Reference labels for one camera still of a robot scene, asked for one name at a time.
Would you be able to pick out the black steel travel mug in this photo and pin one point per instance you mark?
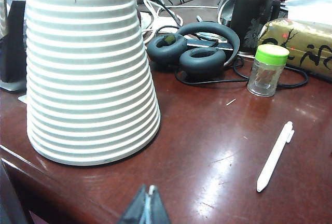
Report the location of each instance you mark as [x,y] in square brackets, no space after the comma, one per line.
[249,14]

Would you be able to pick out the white ribbed thermos jug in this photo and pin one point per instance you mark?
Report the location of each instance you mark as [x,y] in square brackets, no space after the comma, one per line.
[90,78]

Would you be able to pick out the white retractable pen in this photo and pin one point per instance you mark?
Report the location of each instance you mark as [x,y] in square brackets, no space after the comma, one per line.
[273,156]

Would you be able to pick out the gold tissue pack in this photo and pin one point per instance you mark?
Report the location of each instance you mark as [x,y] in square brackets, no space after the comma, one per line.
[306,47]

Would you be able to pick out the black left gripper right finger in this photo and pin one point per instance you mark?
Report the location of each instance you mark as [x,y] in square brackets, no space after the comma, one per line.
[159,213]

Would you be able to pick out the white tissue sheet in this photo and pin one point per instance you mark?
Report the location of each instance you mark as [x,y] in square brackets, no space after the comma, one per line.
[311,8]

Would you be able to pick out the loose wooden toothpick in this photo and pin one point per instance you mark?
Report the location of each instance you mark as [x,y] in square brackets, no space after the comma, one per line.
[230,102]

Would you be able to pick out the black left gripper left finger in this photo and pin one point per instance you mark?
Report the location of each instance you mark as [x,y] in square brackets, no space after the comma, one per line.
[135,213]

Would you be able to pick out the green-lidded toothpick jar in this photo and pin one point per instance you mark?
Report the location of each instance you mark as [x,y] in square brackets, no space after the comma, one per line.
[269,55]

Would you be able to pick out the dark grey over-ear headphones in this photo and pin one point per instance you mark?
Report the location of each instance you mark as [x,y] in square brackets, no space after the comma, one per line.
[202,62]

